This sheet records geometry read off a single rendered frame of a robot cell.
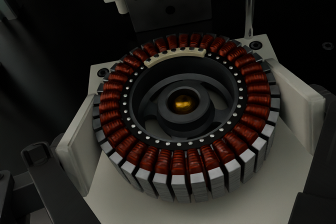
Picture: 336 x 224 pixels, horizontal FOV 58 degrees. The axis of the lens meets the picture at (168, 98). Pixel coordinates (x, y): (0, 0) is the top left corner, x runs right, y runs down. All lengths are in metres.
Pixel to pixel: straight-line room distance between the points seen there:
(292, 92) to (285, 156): 0.05
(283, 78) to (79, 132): 0.11
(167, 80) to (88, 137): 0.07
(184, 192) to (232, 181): 0.03
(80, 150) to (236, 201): 0.09
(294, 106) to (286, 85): 0.01
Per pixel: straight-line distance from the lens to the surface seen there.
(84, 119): 0.17
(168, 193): 0.17
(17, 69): 0.33
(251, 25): 0.25
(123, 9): 0.30
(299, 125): 0.17
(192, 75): 0.21
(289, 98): 0.17
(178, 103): 0.19
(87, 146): 0.17
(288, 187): 0.19
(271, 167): 0.19
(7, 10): 0.39
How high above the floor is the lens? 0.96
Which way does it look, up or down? 51 degrees down
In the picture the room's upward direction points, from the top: 15 degrees counter-clockwise
